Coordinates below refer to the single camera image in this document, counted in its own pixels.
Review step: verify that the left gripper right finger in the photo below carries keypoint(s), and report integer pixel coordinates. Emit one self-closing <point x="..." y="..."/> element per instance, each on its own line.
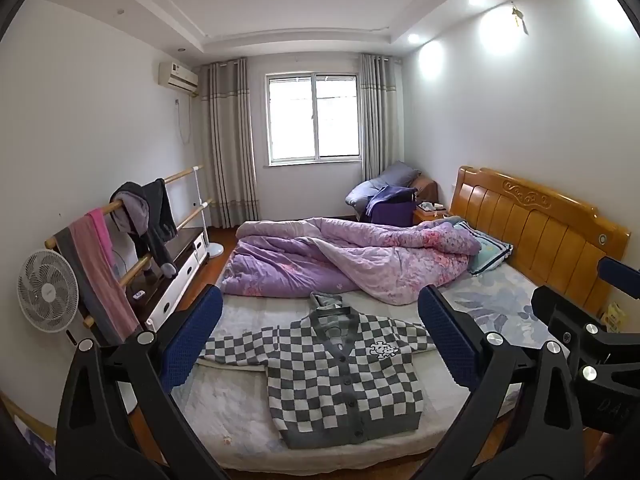
<point x="544" y="440"/>

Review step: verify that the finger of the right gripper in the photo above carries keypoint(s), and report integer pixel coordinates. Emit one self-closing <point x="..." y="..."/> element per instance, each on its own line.
<point x="621" y="277"/>

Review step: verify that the grey white checkered cardigan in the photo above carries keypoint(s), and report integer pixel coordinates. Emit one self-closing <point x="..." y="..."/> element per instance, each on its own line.
<point x="334" y="377"/>

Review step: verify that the wooden clothes rack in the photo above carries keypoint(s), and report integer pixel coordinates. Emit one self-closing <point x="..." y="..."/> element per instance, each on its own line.
<point x="144" y="263"/>

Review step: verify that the near wooden bedside table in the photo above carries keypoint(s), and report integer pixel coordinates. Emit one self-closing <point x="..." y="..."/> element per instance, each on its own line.
<point x="613" y="317"/>

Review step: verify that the wooden bed headboard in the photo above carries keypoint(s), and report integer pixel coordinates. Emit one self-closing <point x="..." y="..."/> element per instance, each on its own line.
<point x="557" y="241"/>

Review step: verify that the floral bed sheet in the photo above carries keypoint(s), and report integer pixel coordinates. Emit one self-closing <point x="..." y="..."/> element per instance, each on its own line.
<point x="499" y="301"/>

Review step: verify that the blue striped pillow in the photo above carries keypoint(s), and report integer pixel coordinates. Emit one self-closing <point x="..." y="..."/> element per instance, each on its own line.
<point x="492" y="251"/>

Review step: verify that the white tv cabinet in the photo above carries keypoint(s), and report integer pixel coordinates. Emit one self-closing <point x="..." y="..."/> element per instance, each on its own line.
<point x="154" y="297"/>

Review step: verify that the white standing fan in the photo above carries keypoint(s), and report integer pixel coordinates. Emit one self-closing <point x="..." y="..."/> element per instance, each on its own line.
<point x="47" y="291"/>

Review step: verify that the pink striped towel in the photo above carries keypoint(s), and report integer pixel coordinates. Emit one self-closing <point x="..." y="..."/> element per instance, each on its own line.
<point x="87" y="247"/>

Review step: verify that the purple floral duvet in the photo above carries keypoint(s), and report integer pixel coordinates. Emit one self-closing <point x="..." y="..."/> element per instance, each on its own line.
<point x="293" y="259"/>

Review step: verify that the wooden nightstand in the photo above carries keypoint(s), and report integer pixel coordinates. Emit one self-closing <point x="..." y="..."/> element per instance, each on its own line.
<point x="427" y="211"/>

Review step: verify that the black grey hanging jacket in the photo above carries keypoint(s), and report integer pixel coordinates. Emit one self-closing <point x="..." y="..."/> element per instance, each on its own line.
<point x="145" y="215"/>

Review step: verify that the grey garment under duvet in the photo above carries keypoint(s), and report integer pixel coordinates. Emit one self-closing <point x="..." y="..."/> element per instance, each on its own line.
<point x="323" y="301"/>

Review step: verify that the chair with purple bedding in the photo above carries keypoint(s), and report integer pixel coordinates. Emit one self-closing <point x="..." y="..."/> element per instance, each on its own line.
<point x="391" y="198"/>

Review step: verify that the left grey curtain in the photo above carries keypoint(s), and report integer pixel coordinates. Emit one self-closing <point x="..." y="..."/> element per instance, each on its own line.
<point x="228" y="145"/>

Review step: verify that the window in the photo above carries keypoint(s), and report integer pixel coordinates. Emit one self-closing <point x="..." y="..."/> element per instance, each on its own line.
<point x="312" y="117"/>

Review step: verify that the white wall air conditioner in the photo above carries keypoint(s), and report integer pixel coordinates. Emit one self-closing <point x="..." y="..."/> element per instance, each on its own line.
<point x="173" y="75"/>

